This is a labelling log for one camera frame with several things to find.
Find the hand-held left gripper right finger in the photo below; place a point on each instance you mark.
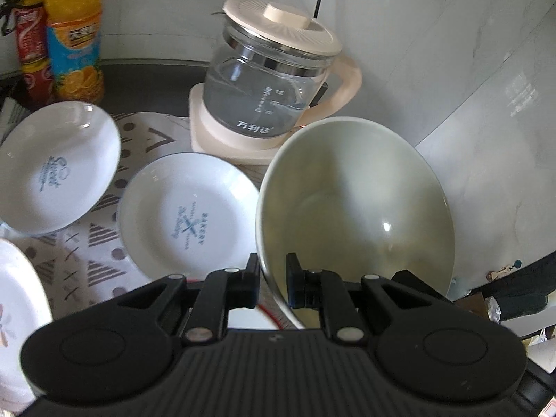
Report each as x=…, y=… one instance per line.
x=294, y=284

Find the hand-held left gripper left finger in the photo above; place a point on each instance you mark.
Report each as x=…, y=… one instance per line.
x=253, y=282

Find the white ceramic bowl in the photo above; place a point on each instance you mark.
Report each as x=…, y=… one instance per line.
x=347, y=204

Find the white plate with crossed print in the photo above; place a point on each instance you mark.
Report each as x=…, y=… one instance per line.
x=186, y=221

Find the cream kettle base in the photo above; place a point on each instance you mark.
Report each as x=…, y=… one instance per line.
x=217, y=139

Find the patterned grey white table mat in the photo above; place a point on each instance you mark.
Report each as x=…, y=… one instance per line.
x=100, y=265

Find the glass kettle with cream lid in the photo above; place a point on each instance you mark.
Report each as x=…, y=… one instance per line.
x=265, y=74

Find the white plate with script print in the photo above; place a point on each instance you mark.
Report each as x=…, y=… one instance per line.
x=56, y=169

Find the dark cloth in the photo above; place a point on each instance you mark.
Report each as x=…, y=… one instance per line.
x=525, y=286

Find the white plate with floral print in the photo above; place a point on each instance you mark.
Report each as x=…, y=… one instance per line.
x=17, y=304

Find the white plastic bag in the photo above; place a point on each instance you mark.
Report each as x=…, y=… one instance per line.
x=538, y=339

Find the orange juice bottle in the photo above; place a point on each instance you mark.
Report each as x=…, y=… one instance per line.
x=76, y=47

